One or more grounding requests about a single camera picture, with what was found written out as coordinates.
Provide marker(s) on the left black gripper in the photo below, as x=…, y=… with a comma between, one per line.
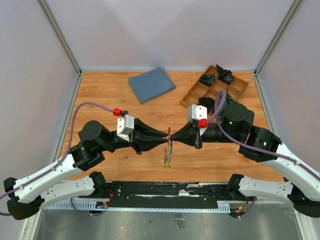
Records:
x=141, y=128

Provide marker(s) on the black orange rolled tie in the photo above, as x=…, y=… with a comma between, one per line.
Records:
x=207, y=102

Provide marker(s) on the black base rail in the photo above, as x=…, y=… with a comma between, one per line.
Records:
x=169, y=195

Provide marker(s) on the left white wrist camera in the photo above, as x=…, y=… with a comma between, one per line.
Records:
x=125, y=125

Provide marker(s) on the dark navy rolled tie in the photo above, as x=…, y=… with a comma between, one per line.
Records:
x=225, y=75

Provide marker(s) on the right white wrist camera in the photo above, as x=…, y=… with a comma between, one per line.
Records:
x=196, y=112

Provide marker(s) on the wooden compartment tray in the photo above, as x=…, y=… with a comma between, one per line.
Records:
x=211, y=90

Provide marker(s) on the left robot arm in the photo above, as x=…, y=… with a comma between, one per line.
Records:
x=30, y=194

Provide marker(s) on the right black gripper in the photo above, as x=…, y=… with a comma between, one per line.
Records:
x=190, y=135

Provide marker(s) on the metal key organizer red handle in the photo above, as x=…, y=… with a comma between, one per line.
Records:
x=168, y=150

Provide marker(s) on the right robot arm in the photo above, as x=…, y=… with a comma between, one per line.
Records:
x=301, y=187

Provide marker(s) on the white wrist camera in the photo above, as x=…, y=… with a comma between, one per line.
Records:
x=196, y=112
x=125, y=125

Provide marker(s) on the dark green rolled tie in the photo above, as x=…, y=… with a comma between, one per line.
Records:
x=207, y=79

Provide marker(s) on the blue yellow floral tie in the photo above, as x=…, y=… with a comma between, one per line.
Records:
x=229, y=99

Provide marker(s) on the folded blue cloth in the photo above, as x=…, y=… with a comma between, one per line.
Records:
x=151, y=84

